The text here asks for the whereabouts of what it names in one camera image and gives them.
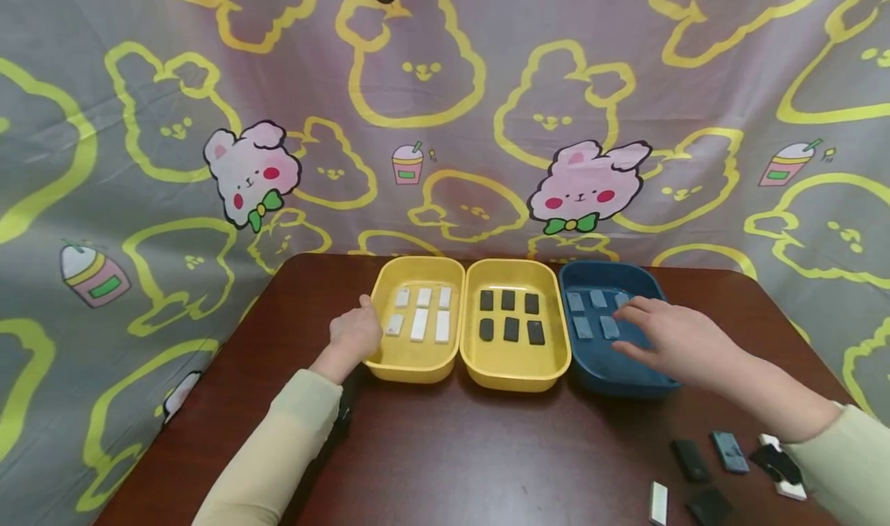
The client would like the person's right hand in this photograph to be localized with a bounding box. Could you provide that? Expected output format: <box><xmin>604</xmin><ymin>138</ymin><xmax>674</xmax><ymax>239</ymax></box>
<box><xmin>611</xmin><ymin>296</ymin><xmax>737</xmax><ymax>392</ymax></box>

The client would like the person's left hand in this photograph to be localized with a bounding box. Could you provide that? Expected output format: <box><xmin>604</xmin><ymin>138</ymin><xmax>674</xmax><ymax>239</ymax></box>
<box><xmin>327</xmin><ymin>294</ymin><xmax>384</xmax><ymax>372</ymax></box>

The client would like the yellow plastic tray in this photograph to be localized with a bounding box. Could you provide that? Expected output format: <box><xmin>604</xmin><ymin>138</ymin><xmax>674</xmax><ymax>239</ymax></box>
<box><xmin>459</xmin><ymin>258</ymin><xmax>572</xmax><ymax>394</ymax></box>
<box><xmin>362</xmin><ymin>256</ymin><xmax>466</xmax><ymax>385</ymax></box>

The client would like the person's right forearm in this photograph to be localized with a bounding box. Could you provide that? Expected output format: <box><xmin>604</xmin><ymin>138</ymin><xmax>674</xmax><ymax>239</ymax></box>
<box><xmin>719</xmin><ymin>339</ymin><xmax>890</xmax><ymax>526</ymax></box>

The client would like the person's left forearm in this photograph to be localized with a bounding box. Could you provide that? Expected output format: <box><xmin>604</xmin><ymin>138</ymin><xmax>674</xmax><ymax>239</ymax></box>
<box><xmin>192</xmin><ymin>351</ymin><xmax>353</xmax><ymax>526</ymax></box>

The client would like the blue plastic tray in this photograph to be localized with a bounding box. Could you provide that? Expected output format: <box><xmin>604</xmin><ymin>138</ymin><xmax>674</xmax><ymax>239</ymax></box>
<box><xmin>558</xmin><ymin>260</ymin><xmax>683</xmax><ymax>399</ymax></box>

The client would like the set of blue blocks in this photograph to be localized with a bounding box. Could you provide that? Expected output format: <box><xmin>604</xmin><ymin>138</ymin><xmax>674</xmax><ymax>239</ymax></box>
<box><xmin>566</xmin><ymin>288</ymin><xmax>633</xmax><ymax>342</ymax></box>

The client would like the set of white blocks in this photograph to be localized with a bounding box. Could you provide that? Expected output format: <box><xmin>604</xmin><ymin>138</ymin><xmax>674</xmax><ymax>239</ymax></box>
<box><xmin>384</xmin><ymin>285</ymin><xmax>453</xmax><ymax>346</ymax></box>

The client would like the set of black blocks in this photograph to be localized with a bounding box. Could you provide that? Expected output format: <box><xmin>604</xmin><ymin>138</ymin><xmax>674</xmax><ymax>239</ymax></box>
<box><xmin>478</xmin><ymin>288</ymin><xmax>547</xmax><ymax>347</ymax></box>

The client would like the black rectangular block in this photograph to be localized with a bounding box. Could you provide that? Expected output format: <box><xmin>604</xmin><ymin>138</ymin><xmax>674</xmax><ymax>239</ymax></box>
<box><xmin>684</xmin><ymin>486</ymin><xmax>735</xmax><ymax>526</ymax></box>
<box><xmin>670</xmin><ymin>438</ymin><xmax>712</xmax><ymax>484</ymax></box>

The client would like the blue rectangular block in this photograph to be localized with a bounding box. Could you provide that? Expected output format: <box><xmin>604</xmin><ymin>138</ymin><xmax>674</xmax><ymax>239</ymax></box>
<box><xmin>709</xmin><ymin>430</ymin><xmax>751</xmax><ymax>475</ymax></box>

